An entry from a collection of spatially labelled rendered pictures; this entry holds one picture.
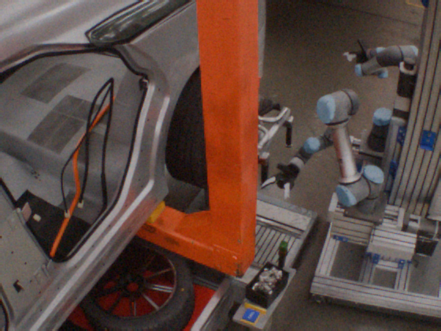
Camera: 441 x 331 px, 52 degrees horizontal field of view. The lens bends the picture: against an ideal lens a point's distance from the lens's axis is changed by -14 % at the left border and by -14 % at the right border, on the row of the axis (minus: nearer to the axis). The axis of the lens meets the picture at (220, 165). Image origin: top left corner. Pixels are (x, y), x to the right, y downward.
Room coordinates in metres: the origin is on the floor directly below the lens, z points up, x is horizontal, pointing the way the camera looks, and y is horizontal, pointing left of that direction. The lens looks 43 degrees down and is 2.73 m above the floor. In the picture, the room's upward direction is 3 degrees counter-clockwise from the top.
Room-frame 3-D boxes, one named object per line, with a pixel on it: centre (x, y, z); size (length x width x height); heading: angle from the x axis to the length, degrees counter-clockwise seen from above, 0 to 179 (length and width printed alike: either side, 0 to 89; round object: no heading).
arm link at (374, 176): (1.70, -0.74, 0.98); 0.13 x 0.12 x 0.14; 118
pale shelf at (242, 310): (1.43, -0.20, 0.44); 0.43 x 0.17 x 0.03; 150
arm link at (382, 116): (2.16, -0.94, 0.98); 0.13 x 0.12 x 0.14; 98
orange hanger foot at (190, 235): (1.77, 0.24, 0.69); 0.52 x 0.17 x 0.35; 60
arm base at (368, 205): (1.70, -0.75, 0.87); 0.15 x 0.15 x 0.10
